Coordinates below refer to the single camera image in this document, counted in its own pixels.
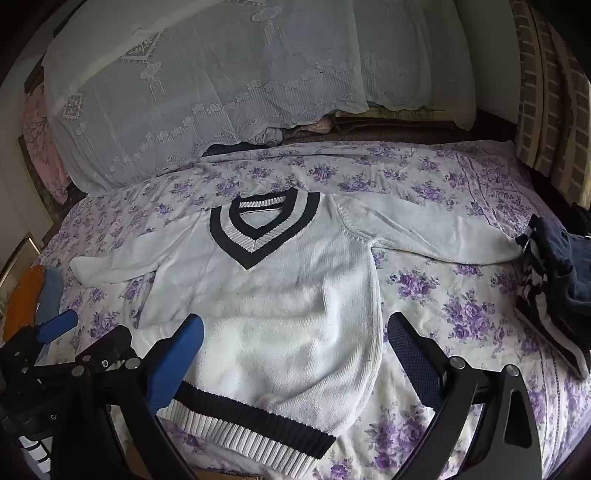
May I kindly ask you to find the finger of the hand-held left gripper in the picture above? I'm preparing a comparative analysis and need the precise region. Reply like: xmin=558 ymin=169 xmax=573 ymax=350
xmin=0 ymin=308 xmax=79 ymax=370
xmin=74 ymin=324 xmax=136 ymax=371

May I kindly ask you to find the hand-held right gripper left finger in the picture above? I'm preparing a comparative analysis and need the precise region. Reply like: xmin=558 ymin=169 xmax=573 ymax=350
xmin=53 ymin=314 xmax=206 ymax=480

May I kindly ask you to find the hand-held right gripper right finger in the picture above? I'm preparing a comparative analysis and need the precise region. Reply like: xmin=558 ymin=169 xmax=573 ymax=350
xmin=387 ymin=313 xmax=542 ymax=480

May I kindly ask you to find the white sweater navy trim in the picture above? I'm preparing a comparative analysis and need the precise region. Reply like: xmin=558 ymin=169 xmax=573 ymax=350
xmin=70 ymin=189 xmax=525 ymax=460

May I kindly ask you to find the light blue folded garment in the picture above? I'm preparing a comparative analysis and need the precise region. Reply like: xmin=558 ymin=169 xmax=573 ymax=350
xmin=34 ymin=267 xmax=65 ymax=324

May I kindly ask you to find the orange folded garment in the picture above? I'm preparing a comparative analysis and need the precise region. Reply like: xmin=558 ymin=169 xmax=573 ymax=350
xmin=2 ymin=265 xmax=47 ymax=342

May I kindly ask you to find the purple floral bed sheet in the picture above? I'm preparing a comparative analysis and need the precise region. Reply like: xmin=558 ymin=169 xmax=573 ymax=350
xmin=34 ymin=141 xmax=591 ymax=480

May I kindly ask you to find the navy white striped garment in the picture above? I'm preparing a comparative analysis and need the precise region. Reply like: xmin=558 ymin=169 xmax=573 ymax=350
xmin=515 ymin=217 xmax=591 ymax=379

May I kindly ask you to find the pink floral cloth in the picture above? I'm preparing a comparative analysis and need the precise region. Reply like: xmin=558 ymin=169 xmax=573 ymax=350
xmin=23 ymin=83 xmax=72 ymax=204

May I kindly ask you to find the dark blue garment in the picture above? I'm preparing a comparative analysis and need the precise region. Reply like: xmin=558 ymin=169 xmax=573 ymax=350
xmin=540 ymin=217 xmax=591 ymax=315

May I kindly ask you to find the brick pattern curtain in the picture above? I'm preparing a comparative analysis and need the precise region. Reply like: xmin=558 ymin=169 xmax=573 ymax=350
xmin=510 ymin=0 xmax=591 ymax=213

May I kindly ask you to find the white lace cover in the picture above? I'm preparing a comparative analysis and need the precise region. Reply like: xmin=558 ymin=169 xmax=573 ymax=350
xmin=41 ymin=0 xmax=476 ymax=195

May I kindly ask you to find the gold picture frame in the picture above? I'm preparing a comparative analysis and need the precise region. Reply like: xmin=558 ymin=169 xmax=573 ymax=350
xmin=0 ymin=233 xmax=42 ymax=296

